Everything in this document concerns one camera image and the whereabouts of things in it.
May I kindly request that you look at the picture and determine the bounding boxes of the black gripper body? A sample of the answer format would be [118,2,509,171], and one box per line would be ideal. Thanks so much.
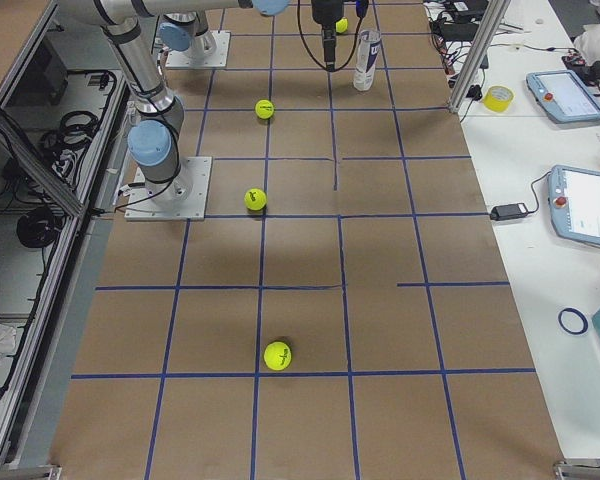
[311,0,344,29]

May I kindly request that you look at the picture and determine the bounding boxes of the clear tennis ball can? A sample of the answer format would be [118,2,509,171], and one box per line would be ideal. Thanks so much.
[353,29,381,92]

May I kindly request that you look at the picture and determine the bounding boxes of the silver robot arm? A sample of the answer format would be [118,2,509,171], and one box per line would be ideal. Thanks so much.
[158,1,345,68]
[60,1,289,212]

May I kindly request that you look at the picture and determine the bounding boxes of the tennis ball far right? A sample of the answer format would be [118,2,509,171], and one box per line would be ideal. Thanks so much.
[335,17,349,34]

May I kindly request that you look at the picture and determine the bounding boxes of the tennis ball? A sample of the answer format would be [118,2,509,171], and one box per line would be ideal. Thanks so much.
[254,99,275,120]
[244,188,267,212]
[263,340,292,371]
[335,17,349,34]

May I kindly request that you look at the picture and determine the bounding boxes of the tennis ball near right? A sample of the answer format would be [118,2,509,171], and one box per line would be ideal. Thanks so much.
[254,99,275,120]

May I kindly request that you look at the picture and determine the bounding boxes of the tennis ball centre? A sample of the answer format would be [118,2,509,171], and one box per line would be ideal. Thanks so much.
[244,188,267,212]

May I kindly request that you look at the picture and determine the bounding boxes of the tennis ball far left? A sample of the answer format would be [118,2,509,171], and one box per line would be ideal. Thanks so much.
[263,340,292,371]

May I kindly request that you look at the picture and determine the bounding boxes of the yellow tape roll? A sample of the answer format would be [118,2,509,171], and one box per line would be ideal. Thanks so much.
[483,85,514,113]

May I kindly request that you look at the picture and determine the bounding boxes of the upper teach pendant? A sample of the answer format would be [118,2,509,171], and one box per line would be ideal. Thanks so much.
[526,70,600,124]

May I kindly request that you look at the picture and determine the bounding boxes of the teach pendant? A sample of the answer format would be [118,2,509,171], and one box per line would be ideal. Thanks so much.
[526,70,600,124]
[547,165,600,246]

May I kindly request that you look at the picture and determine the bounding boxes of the black power adapter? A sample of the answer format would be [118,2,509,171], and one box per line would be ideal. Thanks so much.
[489,202,530,221]

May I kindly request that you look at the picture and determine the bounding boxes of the lower teach pendant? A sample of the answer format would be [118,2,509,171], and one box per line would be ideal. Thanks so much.
[547,165,600,246]

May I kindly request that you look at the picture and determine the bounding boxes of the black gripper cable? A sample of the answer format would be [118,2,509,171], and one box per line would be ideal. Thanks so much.
[296,0,361,73]

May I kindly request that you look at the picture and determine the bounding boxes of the aluminium corner post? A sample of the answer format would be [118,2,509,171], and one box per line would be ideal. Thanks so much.
[448,0,510,113]

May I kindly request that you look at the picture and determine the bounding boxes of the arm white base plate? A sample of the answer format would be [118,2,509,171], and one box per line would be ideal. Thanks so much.
[124,156,212,221]
[166,30,231,70]

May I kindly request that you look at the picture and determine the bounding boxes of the black coiled cables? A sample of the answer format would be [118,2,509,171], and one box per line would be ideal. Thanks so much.
[15,207,64,251]

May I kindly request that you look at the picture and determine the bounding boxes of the blue tape ring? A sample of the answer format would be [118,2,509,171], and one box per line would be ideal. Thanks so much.
[557,307,590,336]

